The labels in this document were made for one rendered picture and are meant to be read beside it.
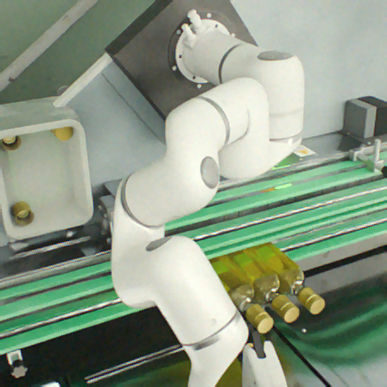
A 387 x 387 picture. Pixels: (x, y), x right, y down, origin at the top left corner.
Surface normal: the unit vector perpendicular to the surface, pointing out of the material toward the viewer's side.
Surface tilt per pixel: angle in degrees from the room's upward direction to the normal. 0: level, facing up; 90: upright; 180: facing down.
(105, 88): 0
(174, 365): 90
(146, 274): 71
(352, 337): 90
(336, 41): 0
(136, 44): 1
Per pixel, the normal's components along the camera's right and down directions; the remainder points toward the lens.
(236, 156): -0.18, 0.48
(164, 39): 0.43, 0.41
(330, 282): -0.03, -0.89
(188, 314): -0.11, 0.22
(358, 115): -0.90, 0.22
